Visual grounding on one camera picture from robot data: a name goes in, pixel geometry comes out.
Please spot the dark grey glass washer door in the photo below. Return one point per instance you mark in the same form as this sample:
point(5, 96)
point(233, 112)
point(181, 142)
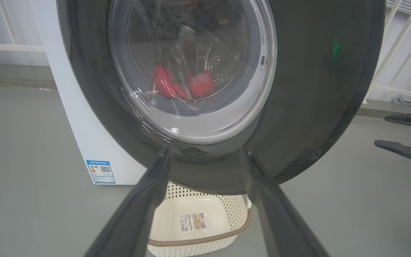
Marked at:
point(316, 89)

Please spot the steel perforated washer drum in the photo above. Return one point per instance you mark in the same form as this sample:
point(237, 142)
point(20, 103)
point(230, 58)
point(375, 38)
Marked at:
point(221, 60)

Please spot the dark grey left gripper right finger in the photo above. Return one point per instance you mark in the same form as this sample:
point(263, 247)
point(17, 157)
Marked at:
point(280, 221)

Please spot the white washing machine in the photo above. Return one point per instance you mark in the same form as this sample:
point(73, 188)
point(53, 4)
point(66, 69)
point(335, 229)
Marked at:
point(70, 117)

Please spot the red jersey with white print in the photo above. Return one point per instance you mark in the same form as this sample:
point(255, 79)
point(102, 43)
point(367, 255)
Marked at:
point(201, 85)

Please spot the cream basket with brown rim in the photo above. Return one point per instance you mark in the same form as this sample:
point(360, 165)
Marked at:
point(223, 217)

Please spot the blue energy label sticker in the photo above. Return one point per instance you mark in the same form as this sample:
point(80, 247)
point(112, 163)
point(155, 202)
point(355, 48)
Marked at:
point(100, 172)

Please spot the white railing with horizontal bar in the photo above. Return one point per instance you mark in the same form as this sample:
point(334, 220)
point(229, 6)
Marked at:
point(9, 47)

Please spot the white railing with slanted bars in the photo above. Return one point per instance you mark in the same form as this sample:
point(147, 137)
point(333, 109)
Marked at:
point(398, 46)

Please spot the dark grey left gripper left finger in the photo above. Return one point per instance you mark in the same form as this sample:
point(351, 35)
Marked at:
point(130, 221)

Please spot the paper label inside basket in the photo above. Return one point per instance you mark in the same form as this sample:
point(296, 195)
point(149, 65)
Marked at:
point(192, 222)

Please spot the red and white garment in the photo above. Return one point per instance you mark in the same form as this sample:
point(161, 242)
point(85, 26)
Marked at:
point(164, 84)

